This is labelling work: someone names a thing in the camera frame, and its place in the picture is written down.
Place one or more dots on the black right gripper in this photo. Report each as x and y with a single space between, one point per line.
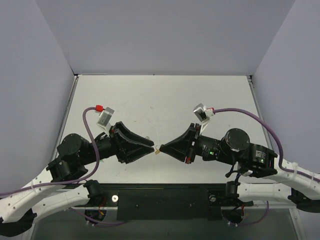
194 144

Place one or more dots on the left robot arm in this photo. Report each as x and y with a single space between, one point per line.
74 153

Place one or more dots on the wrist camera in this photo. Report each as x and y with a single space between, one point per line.
204 115
104 120

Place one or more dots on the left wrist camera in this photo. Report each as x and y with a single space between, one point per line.
104 120

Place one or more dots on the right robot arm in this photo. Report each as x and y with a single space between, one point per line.
258 175

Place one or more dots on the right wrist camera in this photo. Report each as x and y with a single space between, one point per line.
204 115

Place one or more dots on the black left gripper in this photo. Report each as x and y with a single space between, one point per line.
116 145

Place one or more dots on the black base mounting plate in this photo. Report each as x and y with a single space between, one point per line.
168 201

